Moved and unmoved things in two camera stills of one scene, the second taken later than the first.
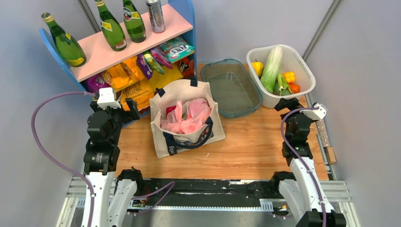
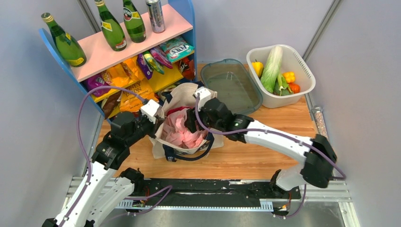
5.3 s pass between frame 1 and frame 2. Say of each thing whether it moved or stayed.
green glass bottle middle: stayed
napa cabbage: stayed
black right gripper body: moved
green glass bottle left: stayed
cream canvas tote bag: moved
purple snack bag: stayed
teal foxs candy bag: stayed
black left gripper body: moved
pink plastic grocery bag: moved
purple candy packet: stayed
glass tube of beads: stayed
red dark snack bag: stayed
